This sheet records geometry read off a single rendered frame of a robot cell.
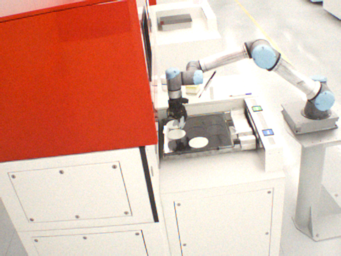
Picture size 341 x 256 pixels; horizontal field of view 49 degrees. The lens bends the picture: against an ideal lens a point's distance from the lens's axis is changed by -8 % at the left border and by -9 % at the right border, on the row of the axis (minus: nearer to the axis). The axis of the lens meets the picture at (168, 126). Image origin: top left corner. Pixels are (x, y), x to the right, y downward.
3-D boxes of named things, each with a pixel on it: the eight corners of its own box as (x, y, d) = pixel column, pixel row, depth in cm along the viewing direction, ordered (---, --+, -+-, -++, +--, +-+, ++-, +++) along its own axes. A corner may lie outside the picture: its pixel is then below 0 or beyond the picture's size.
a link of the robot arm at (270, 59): (333, 89, 212) (258, 34, 202) (341, 100, 199) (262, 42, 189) (320, 105, 217) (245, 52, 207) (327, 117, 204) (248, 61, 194)
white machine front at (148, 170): (154, 222, 176) (139, 148, 156) (154, 129, 246) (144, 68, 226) (161, 222, 176) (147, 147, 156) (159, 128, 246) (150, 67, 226)
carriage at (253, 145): (241, 150, 210) (241, 145, 209) (230, 116, 242) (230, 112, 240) (256, 148, 210) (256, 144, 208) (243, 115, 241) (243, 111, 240)
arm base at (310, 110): (323, 105, 232) (324, 91, 228) (331, 116, 219) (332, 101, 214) (301, 108, 234) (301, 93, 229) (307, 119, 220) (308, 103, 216)
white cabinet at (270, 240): (177, 292, 234) (159, 195, 193) (172, 195, 317) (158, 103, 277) (279, 278, 232) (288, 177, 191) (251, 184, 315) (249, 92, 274)
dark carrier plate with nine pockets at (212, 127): (165, 153, 209) (165, 152, 209) (164, 120, 239) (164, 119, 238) (231, 145, 208) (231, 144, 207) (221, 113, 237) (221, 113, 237)
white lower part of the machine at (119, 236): (64, 326, 219) (16, 233, 178) (81, 233, 290) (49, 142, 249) (179, 319, 217) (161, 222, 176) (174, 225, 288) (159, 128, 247)
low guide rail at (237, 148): (163, 161, 216) (162, 156, 215) (163, 159, 218) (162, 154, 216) (255, 149, 214) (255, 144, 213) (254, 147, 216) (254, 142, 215)
